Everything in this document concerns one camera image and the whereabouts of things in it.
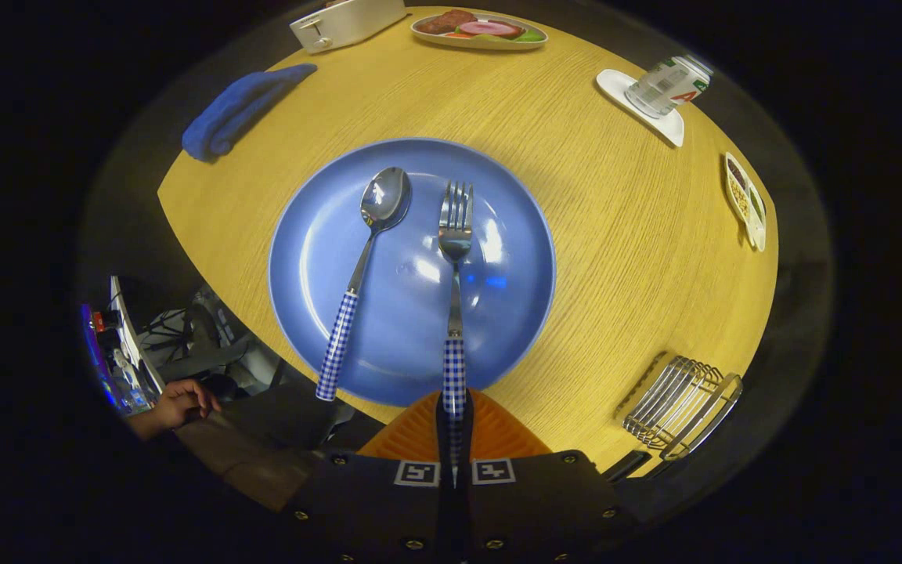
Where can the blue folded cloth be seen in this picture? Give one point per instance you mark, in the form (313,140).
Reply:
(239,110)

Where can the white toaster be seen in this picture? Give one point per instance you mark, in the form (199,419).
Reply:
(349,23)

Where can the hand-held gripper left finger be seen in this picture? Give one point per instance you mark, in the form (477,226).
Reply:
(373,509)

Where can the blue round plate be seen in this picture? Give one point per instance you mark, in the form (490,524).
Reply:
(404,329)

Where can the person's brown trousers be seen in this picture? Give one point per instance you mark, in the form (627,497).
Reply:
(263,462)

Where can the white divided condiment dish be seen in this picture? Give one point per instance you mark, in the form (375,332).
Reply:
(741,196)

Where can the dark metal frame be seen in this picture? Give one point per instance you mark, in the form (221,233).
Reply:
(185,345)

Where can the white coaster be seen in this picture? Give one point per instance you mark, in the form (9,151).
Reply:
(666,129)

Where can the white flat device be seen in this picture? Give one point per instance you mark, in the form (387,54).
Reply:
(128,337)

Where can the black table bracket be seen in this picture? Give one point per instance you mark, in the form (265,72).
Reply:
(625,466)

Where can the oval plate with food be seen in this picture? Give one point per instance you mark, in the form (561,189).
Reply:
(482,41)

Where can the white bottle with green label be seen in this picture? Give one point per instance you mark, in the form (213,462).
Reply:
(666,82)

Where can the lit computer screen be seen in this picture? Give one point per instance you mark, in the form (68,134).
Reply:
(102,360)

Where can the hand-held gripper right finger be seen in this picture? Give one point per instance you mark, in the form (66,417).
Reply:
(529,509)

